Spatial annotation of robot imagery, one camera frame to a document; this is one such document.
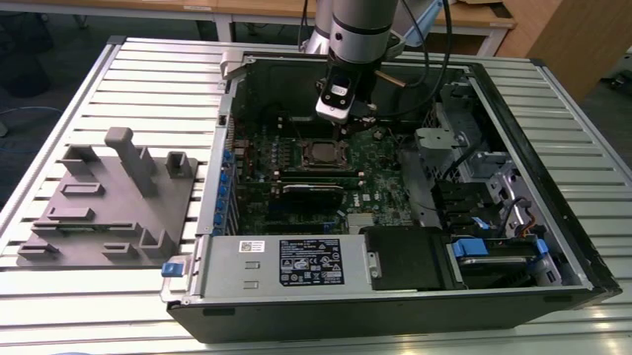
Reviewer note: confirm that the silver CPU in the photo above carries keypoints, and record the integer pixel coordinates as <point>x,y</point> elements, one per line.
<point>327,152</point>

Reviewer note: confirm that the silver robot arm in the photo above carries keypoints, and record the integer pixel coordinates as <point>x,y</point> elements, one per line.
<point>360,33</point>

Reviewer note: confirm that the black RAM slot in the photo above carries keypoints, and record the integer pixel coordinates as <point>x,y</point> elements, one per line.
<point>321,172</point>
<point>321,176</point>

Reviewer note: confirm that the grey metal drive cage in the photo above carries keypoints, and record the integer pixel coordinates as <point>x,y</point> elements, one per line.
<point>455,107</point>

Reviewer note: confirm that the green motherboard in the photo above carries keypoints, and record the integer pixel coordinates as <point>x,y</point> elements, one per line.
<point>391,192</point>

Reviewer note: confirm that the wooden desk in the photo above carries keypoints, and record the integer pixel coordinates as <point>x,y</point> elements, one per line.
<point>100,3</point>
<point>474,16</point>

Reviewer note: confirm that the black plastic connector block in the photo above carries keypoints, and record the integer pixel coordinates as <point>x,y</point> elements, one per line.
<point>459,201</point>

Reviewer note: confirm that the silver heatsink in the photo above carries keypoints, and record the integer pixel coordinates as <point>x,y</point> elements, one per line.
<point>360,223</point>

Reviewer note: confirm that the silver disk bay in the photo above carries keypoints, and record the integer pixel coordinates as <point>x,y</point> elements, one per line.
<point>508,174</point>

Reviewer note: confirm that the wooden cabinet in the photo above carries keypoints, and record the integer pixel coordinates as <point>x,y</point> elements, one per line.
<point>569,37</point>

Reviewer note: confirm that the black plastic shroud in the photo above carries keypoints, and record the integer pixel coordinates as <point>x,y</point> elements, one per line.
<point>406,259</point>

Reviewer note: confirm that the hard disk in blue carrier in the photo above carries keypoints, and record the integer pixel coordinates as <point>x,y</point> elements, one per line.
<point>471,247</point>

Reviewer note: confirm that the black wheeled chair base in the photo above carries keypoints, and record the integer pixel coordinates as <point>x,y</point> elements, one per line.
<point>623,79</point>

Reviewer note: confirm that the silver power supply unit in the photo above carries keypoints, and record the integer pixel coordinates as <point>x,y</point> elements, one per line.
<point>228,266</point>

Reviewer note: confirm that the blue latch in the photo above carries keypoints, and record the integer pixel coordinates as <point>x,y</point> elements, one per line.
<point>173,269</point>

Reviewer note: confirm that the black PC case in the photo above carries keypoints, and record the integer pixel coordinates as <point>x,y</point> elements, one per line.
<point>345,321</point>

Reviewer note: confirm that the grey parts rack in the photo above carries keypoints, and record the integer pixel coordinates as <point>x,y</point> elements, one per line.
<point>114,222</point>

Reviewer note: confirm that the green RAM stick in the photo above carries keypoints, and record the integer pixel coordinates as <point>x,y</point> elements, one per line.
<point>85,228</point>

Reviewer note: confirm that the black office chair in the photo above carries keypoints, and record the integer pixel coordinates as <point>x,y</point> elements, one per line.
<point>25,55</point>

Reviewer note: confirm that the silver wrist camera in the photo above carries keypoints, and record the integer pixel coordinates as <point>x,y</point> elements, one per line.
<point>336,107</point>

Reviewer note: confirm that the silver steel bracket plate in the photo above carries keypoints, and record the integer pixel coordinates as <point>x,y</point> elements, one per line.
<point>438,142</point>

